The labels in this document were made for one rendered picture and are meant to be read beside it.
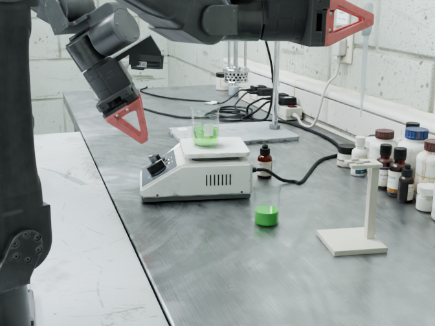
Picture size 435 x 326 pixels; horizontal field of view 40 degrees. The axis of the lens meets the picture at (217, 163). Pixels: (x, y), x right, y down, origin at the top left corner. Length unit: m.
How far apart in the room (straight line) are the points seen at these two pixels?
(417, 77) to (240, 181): 0.51
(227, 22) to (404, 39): 0.75
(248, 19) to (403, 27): 0.71
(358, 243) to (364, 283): 0.11
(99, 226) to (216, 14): 0.42
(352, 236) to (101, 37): 0.50
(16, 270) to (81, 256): 0.26
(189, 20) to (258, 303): 0.34
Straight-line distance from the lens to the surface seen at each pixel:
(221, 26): 0.72
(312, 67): 1.81
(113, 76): 1.01
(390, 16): 1.47
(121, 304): 0.74
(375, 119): 1.44
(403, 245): 0.93
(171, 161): 1.09
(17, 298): 0.65
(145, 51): 1.02
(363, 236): 0.93
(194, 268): 0.82
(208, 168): 1.05
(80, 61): 1.02
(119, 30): 0.96
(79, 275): 0.82
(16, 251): 0.62
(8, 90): 0.59
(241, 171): 1.06
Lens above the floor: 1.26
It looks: 16 degrees down
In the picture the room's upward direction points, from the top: straight up
